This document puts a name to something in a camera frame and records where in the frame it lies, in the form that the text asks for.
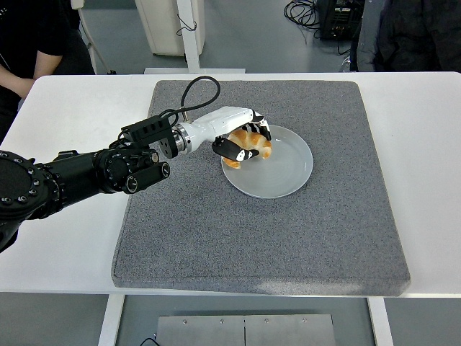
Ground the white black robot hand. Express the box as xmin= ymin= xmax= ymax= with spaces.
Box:
xmin=183 ymin=106 xmax=273 ymax=162

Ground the golden croissant bread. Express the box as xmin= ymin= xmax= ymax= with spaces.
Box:
xmin=223 ymin=128 xmax=273 ymax=169

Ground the grey round plate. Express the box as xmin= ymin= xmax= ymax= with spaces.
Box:
xmin=220 ymin=124 xmax=315 ymax=200

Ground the grey metal plate with screws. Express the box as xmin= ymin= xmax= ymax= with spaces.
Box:
xmin=156 ymin=314 xmax=338 ymax=346

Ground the white table leg with foot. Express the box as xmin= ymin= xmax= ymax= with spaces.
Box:
xmin=143 ymin=0 xmax=246 ymax=75

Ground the white cabinet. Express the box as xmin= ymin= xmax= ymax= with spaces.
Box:
xmin=135 ymin=0 xmax=206 ymax=57

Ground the grey speckled mat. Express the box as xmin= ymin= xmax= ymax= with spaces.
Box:
xmin=110 ymin=79 xmax=411 ymax=297

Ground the black equipment box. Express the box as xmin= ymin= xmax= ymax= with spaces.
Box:
xmin=316 ymin=0 xmax=365 ymax=41

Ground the white tubular stand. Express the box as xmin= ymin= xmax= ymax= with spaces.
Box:
xmin=71 ymin=0 xmax=117 ymax=76

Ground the person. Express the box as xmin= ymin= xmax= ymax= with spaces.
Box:
xmin=349 ymin=0 xmax=461 ymax=73
xmin=0 ymin=0 xmax=97 ymax=143

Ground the black floor cable bundle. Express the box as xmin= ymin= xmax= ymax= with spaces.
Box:
xmin=283 ymin=0 xmax=323 ymax=39

